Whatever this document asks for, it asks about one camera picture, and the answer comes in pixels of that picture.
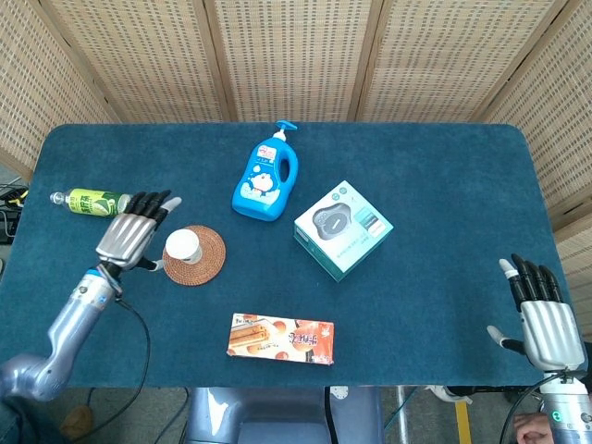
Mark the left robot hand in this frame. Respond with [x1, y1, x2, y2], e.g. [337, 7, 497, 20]
[94, 189, 183, 272]

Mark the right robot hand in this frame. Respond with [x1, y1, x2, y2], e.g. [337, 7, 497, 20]
[486, 253, 586, 373]

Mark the white cup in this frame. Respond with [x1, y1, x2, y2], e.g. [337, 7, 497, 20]
[165, 228, 204, 265]

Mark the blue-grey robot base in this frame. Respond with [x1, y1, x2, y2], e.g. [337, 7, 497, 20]
[182, 386, 385, 444]

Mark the brown woven coaster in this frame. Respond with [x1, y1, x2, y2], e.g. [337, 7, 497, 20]
[161, 224, 228, 287]

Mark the green tea bottle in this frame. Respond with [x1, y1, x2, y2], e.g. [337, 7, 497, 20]
[49, 187, 132, 218]

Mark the person's hand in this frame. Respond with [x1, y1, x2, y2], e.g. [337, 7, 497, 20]
[512, 413, 554, 444]

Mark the blue pump detergent bottle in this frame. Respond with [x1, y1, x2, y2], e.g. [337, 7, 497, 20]
[230, 120, 300, 222]

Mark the blue table cloth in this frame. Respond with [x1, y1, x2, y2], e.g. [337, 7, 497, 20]
[0, 121, 589, 389]

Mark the orange snack box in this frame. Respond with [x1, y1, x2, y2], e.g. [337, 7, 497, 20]
[226, 312, 336, 367]

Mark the white teal product box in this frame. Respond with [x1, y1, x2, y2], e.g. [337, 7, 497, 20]
[293, 179, 395, 283]

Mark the woven folding screen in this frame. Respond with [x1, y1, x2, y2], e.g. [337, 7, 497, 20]
[0, 0, 592, 343]

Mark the black cable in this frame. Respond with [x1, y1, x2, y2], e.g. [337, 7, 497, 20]
[113, 298, 152, 402]

